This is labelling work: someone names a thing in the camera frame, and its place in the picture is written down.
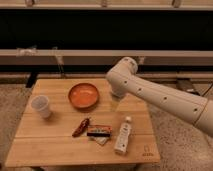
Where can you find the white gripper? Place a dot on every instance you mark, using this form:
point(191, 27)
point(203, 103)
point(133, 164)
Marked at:
point(118, 92)

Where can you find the orange ceramic bowl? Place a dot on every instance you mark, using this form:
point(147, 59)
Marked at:
point(83, 95)

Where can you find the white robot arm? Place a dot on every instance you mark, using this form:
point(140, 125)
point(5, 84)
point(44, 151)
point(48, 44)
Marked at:
point(193, 109)

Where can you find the red chili pepper toy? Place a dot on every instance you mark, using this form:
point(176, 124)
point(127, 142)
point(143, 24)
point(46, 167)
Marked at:
point(81, 128)

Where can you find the small white packet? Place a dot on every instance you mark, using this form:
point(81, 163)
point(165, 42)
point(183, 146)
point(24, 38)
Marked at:
point(101, 140)

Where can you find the white plastic bottle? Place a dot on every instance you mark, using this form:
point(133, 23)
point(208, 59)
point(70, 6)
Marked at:
point(121, 143)

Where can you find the white paper cup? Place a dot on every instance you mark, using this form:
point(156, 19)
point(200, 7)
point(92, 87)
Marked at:
point(40, 104)

